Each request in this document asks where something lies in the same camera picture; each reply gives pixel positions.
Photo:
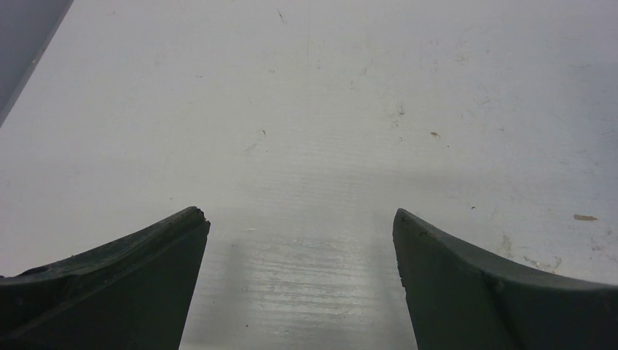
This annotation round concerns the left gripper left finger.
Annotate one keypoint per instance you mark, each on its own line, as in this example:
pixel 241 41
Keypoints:
pixel 131 293

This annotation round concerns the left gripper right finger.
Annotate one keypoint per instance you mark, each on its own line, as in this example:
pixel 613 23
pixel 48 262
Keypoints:
pixel 460 296

